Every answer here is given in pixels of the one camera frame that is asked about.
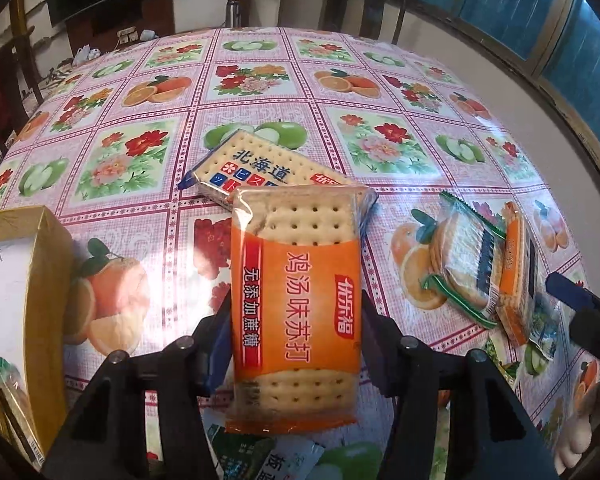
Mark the fruit and flower printed tablecloth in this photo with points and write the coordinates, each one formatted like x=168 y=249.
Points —
x=290 y=90

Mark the small green snack packet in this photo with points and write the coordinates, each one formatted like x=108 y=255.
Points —
x=245 y=460

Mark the small white snack packet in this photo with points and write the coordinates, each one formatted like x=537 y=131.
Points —
x=300 y=462

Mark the blue cracker packet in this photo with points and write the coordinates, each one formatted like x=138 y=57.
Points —
x=250 y=170

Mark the white power strip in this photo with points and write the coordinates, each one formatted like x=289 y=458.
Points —
x=128 y=36

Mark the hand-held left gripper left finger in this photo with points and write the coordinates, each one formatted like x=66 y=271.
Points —
x=212 y=365

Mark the dark wooden chair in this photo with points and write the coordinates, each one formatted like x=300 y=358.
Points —
x=375 y=0
x=15 y=75

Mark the small orange cracker packet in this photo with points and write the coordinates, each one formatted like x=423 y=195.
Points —
x=300 y=285

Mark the small white device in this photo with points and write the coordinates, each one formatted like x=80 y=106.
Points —
x=147 y=35

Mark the green cracker packet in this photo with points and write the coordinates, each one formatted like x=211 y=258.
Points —
x=465 y=260

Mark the yellow cardboard box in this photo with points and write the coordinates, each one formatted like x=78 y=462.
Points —
x=45 y=270

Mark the large orange cracker packet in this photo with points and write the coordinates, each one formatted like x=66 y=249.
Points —
x=515 y=280

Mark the dark wooden television cabinet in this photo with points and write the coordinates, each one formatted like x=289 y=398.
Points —
x=150 y=20

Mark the blue glass window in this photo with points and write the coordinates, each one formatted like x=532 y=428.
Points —
x=505 y=10

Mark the steel thermos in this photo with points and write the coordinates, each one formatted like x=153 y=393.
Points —
x=232 y=15

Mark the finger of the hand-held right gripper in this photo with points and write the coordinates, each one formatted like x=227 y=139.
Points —
x=570 y=290

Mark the green-edged clear cracker packet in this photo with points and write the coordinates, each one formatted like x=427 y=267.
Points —
x=10 y=395

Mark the white dried plum packet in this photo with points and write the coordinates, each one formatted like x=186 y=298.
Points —
x=542 y=335

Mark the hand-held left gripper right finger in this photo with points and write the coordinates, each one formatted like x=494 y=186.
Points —
x=375 y=345

